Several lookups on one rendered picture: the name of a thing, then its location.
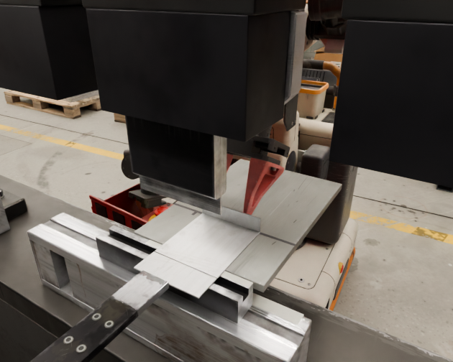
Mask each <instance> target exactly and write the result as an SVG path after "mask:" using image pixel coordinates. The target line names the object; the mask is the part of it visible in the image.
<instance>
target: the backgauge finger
mask: <svg viewBox="0 0 453 362"><path fill-rule="evenodd" d="M168 288H169V282H167V281H165V280H163V279H161V278H159V277H156V276H155V275H153V274H150V273H148V272H146V271H144V270H142V271H141V272H140V273H139V274H138V275H137V276H135V277H134V278H133V279H131V280H130V281H129V282H127V283H126V284H125V285H124V286H123V287H122V288H120V289H119V290H118V291H117V292H115V293H114V294H113V295H112V296H110V297H109V298H108V299H107V300H105V301H104V302H103V303H102V304H100V305H99V306H98V307H97V308H96V309H95V310H93V311H92V312H91V313H89V314H88V315H87V316H85V317H84V318H83V319H82V320H81V321H80V322H78V323H77V324H76V325H74V326H73V327H72V328H71V329H70V330H69V331H67V332H66V333H65V334H63V335H62V336H61V337H60V338H58V339H57V340H56V341H55V342H54V343H52V344H51V345H50V346H49V347H47V348H46V349H45V350H44V351H43V352H41V353H40V354H39V355H38V356H36V357H35V358H34V359H32V360H31V361H30V362H90V361H91V360H92V359H93V358H94V357H95V356H96V355H97V354H99V353H100V352H101V351H102V350H103V349H104V348H105V347H106V346H107V345H108V344H110V342H111V341H112V340H113V339H115V337H116V336H118V335H119V334H120V333H121V332H122V331H123V330H124V329H125V328H126V327H127V326H128V325H130V324H131V323H132V322H133V321H134V320H135V319H136V318H137V317H138V316H140V315H141V314H142V313H143V312H144V311H145V310H146V309H147V308H148V307H149V306H150V305H151V304H152V303H153V302H154V301H155V300H156V299H157V298H158V297H160V296H161V295H162V294H163V293H164V292H165V291H166V290H167V289H168Z"/></svg>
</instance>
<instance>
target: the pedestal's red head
mask: <svg viewBox="0 0 453 362"><path fill-rule="evenodd" d="M140 189H141V188H140V183H138V184H136V185H134V186H132V187H130V188H127V189H126V190H123V191H121V192H119V193H117V194H115V195H113V196H111V197H110V198H107V199H105V201H103V200H101V199H99V198H97V197H95V196H92V195H89V198H90V199H91V204H92V206H91V209H92V212H93V213H95V214H97V215H100V216H102V217H105V218H108V219H109V220H112V221H114V222H117V223H120V224H122V225H124V226H127V227H129V228H132V229H134V230H137V229H138V228H140V227H142V226H143V225H144V224H146V223H147V222H148V220H149V219H150V217H151V216H153V215H154V214H155V210H154V211H152V212H151V213H149V214H147V215H146V216H144V217H142V214H141V213H140V211H139V208H138V207H137V204H136V197H134V199H132V198H129V197H128V196H129V191H133V190H140ZM172 205H173V204H172V203H166V204H164V205H163V206H161V207H168V208H169V207H171V206H172ZM116 206H117V207H116ZM118 207H119V208H118ZM122 209H123V210H122ZM142 218H143V219H142Z"/></svg>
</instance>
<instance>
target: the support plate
mask: <svg viewBox="0 0 453 362"><path fill-rule="evenodd" d="M249 165H250V161H247V160H244V159H240V160H238V161H237V162H235V163H234V164H233V165H231V166H230V167H229V169H228V172H227V174H226V192H225V194H223V195H222V197H221V205H222V206H224V207H227V208H231V209H234V210H238V211H240V212H243V211H244V199H245V193H246V187H247V177H248V172H249ZM341 189H342V184H340V183H337V182H332V181H328V180H323V179H320V178H316V177H311V176H308V175H302V174H299V173H296V172H291V171H288V170H284V172H283V174H282V175H281V176H279V178H278V179H277V180H276V181H275V182H274V184H273V185H272V186H271V187H270V189H269V190H268V191H267V192H266V193H265V194H264V195H263V196H262V198H261V200H260V202H259V203H258V205H257V207H256V208H255V210H254V211H253V213H252V215H253V216H256V217H258V218H261V223H260V232H261V233H265V234H267V235H270V236H274V237H276V238H279V239H282V240H284V241H288V242H291V243H294V244H295V246H292V245H290V244H288V243H284V242H282V241H278V240H275V239H273V238H270V237H267V236H264V235H261V234H259V235H258V236H257V237H256V238H255V239H254V240H253V242H252V243H251V244H250V245H249V246H248V247H247V248H246V249H245V250H244V251H243V252H242V253H241V254H240V255H239V256H238V257H237V258H236V259H235V260H234V262H233V263H232V264H231V265H230V266H229V267H228V268H227V269H226V270H225V271H226V272H229V273H230V274H233V275H236V276H238V277H241V278H243V279H246V280H247V281H250V282H253V289H256V290H258V291H261V292H264V291H265V290H266V289H267V287H268V286H269V285H270V283H271V282H272V280H274V278H275V277H276V275H277V274H278V272H279V271H280V270H281V269H282V268H283V266H284V265H285V263H286V262H287V260H289V258H290V257H291V255H292V254H293V252H294V251H295V250H296V249H297V248H298V246H299V245H300V244H301V242H302V241H303V239H304V238H305V237H306V236H307V234H308V233H309V231H310V230H311V229H312V228H313V226H314V225H315V224H316V222H317V221H318V219H320V217H321V216H322V214H323V213H324V211H325V210H326V209H327V208H328V207H329V205H330V204H331V202H332V201H333V199H334V198H335V197H336V196H337V194H338V193H339V191H340V190H341ZM192 213H194V211H192V210H189V209H186V208H182V207H180V206H177V205H172V206H171V207H169V208H168V209H167V210H165V211H163V212H162V213H161V214H159V215H158V216H156V217H155V218H153V219H152V220H151V221H149V222H147V223H146V224H144V225H143V226H142V227H140V228H138V229H137V230H136V231H135V232H134V234H136V235H138V236H141V237H143V238H146V239H148V240H151V241H154V242H156V243H159V244H161V245H163V244H164V243H165V242H166V241H168V240H169V239H170V238H172V237H173V236H174V235H175V234H177V233H178V232H179V231H181V230H182V229H183V228H185V227H186V226H187V225H188V224H189V223H191V222H192V221H193V220H195V219H196V218H197V217H199V216H200V213H196V214H195V215H191V214H192Z"/></svg>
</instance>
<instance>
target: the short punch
mask: <svg viewBox="0 0 453 362"><path fill-rule="evenodd" d="M125 120H126V126H127V137H128V143H129V154H130V160H131V166H132V172H133V173H134V174H136V175H139V182H140V188H141V189H143V190H147V191H150V192H153V193H156V194H158V195H162V196H165V197H167V198H171V199H174V200H177V201H180V202H182V203H186V204H189V205H192V206H194V207H197V208H200V209H203V210H207V211H209V212H212V213H215V214H218V215H221V197H222V195H223V194H225V192H226V190H227V138H224V137H221V136H215V135H211V134H205V133H202V132H198V131H192V130H189V129H183V128H179V127H176V126H170V125H166V124H160V123H157V122H153V121H147V120H144V119H138V118H134V117H131V116H125Z"/></svg>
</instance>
